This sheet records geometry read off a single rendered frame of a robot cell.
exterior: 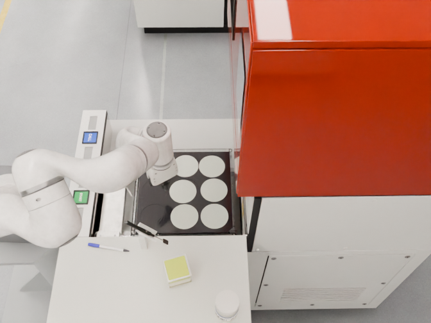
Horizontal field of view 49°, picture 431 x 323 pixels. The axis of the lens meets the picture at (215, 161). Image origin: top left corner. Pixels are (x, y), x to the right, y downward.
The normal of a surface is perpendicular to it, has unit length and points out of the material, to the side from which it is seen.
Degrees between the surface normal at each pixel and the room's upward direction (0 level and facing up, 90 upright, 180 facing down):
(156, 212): 0
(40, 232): 56
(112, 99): 0
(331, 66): 90
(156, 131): 0
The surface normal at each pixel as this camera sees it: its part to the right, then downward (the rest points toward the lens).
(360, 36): 0.01, -0.55
